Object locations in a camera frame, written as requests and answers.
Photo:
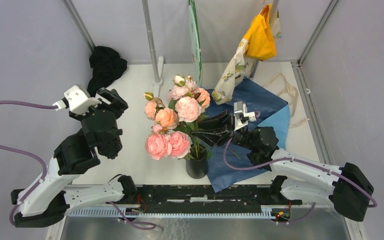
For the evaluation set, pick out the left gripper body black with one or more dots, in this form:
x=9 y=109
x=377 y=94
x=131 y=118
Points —
x=107 y=150

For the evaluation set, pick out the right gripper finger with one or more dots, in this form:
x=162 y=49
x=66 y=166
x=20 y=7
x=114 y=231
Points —
x=223 y=119
x=213 y=137

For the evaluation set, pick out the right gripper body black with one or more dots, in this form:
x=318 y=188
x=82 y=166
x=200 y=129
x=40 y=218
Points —
x=241 y=138

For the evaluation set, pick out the dark blue wrapping paper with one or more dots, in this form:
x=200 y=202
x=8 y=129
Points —
x=256 y=98

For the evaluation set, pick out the orange rose stem pair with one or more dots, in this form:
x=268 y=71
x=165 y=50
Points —
x=165 y=118

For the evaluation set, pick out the pink peony pair stem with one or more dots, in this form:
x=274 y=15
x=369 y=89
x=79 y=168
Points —
x=162 y=143

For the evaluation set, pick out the pink flower bouquet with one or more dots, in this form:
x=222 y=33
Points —
x=232 y=152

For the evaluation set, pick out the light blue wrapping paper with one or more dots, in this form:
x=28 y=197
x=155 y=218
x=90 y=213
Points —
x=280 y=122

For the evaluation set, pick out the orange rose stem with bud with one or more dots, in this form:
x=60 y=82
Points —
x=203 y=98

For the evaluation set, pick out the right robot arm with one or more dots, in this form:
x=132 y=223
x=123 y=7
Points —
x=345 y=188

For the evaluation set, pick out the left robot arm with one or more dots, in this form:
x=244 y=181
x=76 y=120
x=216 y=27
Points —
x=48 y=200

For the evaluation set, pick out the black vase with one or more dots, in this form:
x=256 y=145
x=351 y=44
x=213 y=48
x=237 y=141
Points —
x=197 y=165

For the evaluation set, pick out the black cloth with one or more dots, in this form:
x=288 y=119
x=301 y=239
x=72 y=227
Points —
x=107 y=66

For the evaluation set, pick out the mint green patterned towel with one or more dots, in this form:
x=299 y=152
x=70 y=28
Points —
x=198 y=71

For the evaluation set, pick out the yellow cream patterned garment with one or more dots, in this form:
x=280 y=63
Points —
x=239 y=67

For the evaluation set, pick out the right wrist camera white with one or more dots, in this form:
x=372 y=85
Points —
x=241 y=115

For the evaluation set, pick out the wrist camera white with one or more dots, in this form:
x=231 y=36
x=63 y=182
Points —
x=241 y=115
x=77 y=100

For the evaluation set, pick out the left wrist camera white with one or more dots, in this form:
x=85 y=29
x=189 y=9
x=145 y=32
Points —
x=77 y=100

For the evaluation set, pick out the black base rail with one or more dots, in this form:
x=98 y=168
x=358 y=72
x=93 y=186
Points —
x=202 y=199

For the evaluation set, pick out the white cable duct strip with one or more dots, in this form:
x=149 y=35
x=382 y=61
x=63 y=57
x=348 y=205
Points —
x=112 y=212

